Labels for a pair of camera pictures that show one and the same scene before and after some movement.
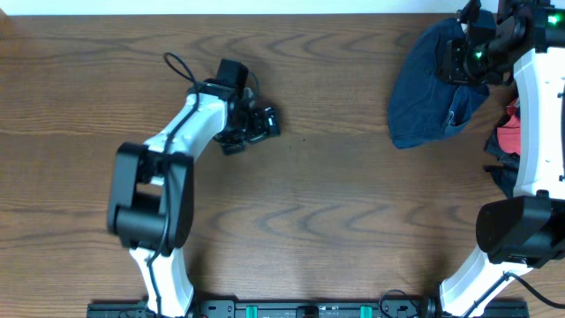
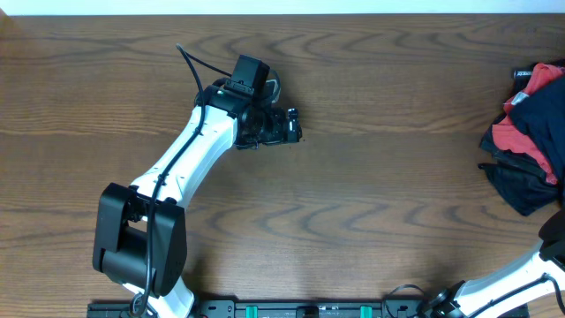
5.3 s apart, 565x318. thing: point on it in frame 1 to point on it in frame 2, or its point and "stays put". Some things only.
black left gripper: x=260 y=134 to x=280 y=135
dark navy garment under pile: x=507 y=170 stays put
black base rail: x=300 y=308 stays put
